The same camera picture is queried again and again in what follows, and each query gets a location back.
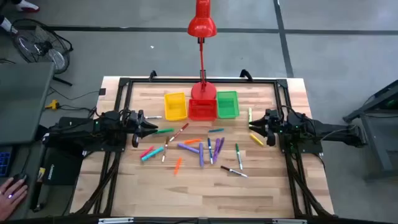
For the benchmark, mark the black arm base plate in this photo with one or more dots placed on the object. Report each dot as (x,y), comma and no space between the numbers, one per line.
(93,148)
(311,149)

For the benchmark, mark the black frame clamp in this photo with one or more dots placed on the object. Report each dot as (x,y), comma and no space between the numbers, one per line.
(152,75)
(247,74)

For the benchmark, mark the blue Expo marker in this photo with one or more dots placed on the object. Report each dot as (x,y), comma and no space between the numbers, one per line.
(210,151)

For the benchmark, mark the grey metal table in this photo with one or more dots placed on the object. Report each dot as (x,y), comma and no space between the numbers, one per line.
(376,140)

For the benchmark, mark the green Expo marker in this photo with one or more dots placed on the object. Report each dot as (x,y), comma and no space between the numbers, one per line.
(238,157)

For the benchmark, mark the large grey flat panel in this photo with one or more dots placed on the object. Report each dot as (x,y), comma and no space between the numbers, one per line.
(25,99)

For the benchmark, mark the yellow plastic basket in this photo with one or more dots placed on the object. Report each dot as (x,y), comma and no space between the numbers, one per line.
(175,107)

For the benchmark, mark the green Sharpie highlighter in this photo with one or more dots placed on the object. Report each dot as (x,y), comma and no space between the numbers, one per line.
(166,130)

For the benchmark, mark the backlit computer keyboard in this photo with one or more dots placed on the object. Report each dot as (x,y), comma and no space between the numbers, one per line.
(4,161)

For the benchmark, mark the small black square mount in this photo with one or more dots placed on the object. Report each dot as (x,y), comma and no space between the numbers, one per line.
(102,91)

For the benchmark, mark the pale green highlighter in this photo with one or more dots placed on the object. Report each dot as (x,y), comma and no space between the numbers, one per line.
(250,114)

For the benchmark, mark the black computer mouse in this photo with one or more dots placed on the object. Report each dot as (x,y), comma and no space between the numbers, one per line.
(19,179)

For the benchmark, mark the yellow slim highlighter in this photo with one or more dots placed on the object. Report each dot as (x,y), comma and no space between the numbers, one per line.
(256,140)

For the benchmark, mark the red desk lamp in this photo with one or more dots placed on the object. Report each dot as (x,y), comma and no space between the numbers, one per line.
(202,25)

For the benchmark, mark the black floor fan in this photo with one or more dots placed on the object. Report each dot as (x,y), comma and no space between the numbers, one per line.
(40,48)

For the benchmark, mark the green plastic basket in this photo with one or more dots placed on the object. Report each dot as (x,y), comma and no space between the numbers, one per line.
(228,105)

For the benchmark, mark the black Expo marker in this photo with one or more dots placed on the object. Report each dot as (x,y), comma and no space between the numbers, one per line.
(234,171)

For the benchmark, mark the black flat box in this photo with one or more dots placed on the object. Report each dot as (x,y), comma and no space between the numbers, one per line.
(62,171)

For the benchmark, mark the silver metal bracket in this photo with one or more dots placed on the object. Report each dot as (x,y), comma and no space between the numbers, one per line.
(289,221)
(115,221)

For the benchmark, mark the yellow black tag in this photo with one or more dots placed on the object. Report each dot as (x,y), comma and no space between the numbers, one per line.
(41,174)

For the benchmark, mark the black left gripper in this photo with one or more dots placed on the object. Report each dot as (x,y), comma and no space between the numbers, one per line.
(136,124)

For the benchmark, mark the red plastic basket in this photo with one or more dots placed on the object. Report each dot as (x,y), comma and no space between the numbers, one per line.
(202,110)

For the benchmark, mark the teal slim highlighter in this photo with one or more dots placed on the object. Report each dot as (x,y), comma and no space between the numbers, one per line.
(216,130)

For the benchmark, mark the person's hand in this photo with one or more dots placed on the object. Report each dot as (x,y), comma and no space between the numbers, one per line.
(11,202)

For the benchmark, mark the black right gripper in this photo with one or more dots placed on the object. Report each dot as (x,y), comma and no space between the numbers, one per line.
(273,127)

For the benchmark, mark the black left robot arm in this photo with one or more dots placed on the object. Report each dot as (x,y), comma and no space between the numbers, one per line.
(93,127)

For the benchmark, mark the person's foot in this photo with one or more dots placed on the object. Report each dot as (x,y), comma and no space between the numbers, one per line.
(28,6)
(5,23)

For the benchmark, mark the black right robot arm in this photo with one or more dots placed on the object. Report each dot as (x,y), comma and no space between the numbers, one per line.
(326,129)

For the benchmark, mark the grey side desk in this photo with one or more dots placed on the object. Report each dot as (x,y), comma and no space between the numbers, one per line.
(21,158)

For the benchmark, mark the orange slim highlighter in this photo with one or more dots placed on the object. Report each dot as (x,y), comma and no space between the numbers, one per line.
(192,141)
(178,166)

